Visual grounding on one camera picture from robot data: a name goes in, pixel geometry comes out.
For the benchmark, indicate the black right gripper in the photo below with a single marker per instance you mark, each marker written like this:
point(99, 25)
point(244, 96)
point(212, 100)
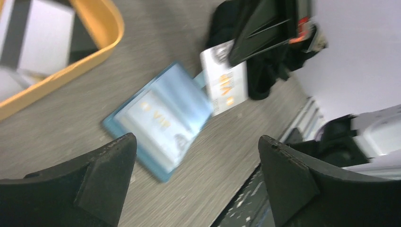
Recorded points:
point(265, 24)

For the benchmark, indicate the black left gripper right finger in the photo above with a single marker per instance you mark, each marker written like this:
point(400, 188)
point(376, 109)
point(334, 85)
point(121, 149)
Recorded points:
point(307, 192)

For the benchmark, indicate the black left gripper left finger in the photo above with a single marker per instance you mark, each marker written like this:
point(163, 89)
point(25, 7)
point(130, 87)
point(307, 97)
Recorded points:
point(86, 191)

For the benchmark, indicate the silver VIP card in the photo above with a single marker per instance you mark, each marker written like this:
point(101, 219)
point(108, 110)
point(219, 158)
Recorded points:
point(160, 133)
point(226, 85)

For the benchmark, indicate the blue leather card holder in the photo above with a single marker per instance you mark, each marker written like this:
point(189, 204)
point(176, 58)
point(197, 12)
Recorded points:
point(182, 95)

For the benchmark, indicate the orange oval plastic tray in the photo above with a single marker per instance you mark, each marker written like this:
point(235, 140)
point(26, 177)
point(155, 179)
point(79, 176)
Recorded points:
point(98, 27)

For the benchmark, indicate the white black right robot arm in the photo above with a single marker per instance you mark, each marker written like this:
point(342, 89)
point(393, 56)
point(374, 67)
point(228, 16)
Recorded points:
point(367, 143)

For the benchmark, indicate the white striped card leftover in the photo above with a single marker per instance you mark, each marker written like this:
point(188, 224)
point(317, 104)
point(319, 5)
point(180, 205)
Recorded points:
point(35, 35)

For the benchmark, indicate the black t-shirt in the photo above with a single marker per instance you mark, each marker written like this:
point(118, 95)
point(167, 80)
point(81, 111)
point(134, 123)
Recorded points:
point(264, 69)

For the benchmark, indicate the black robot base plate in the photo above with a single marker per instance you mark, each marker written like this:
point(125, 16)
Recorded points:
point(250, 207)

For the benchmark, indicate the aluminium frame rail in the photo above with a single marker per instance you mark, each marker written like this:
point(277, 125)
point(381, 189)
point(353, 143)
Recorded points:
point(308, 121)

